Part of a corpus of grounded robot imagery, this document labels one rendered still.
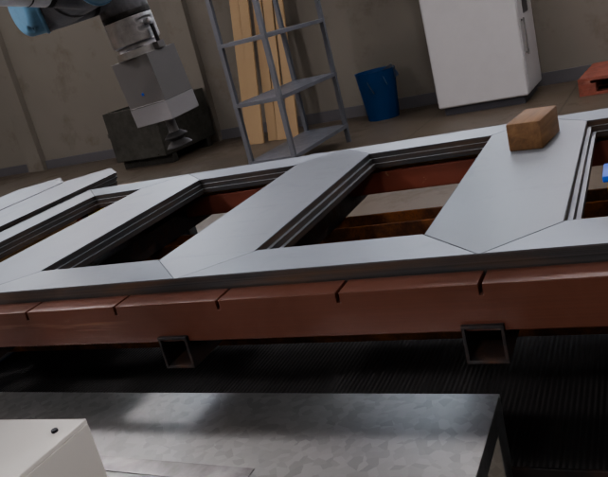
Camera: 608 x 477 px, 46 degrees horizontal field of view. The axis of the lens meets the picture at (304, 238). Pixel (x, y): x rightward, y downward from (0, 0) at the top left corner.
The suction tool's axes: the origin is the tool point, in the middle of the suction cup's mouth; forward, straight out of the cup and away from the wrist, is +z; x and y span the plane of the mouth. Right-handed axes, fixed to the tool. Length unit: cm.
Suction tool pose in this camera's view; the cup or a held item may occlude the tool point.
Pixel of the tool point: (180, 145)
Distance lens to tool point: 119.1
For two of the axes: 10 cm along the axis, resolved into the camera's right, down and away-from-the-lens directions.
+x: -5.3, 4.5, -7.2
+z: 3.3, 8.9, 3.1
